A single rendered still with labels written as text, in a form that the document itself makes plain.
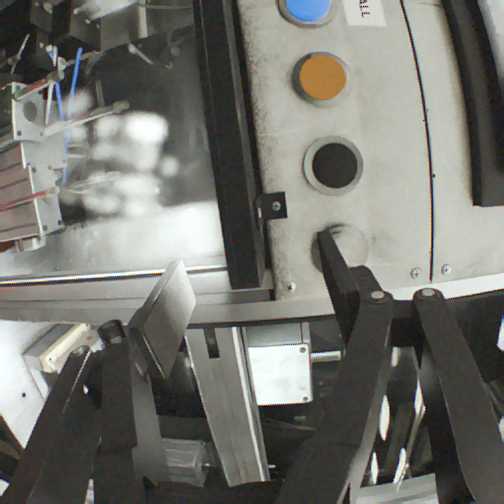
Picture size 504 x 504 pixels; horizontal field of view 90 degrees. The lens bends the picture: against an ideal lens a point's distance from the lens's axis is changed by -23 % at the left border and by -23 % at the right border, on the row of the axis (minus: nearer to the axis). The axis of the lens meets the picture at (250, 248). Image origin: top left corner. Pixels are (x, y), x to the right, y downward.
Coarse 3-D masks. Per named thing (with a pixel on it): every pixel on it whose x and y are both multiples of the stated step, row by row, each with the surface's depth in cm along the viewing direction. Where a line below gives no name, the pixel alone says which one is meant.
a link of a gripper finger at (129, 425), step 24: (120, 336) 13; (120, 360) 11; (120, 384) 10; (144, 384) 12; (120, 408) 9; (144, 408) 10; (120, 432) 8; (144, 432) 8; (96, 456) 6; (120, 456) 6; (144, 456) 7; (96, 480) 6; (120, 480) 6; (144, 480) 6; (168, 480) 8
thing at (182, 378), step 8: (184, 336) 53; (184, 344) 51; (184, 352) 49; (176, 360) 49; (184, 360) 49; (176, 368) 49; (184, 368) 49; (192, 368) 52; (176, 376) 50; (184, 376) 50; (192, 376) 51; (168, 384) 51; (176, 384) 50; (184, 384) 50; (192, 384) 50
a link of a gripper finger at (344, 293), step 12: (324, 240) 16; (324, 252) 15; (336, 252) 15; (324, 264) 17; (336, 264) 14; (324, 276) 18; (336, 276) 13; (348, 276) 13; (336, 288) 13; (348, 288) 12; (336, 300) 14; (348, 300) 12; (360, 300) 12; (336, 312) 14; (348, 312) 12; (348, 324) 12; (348, 336) 12
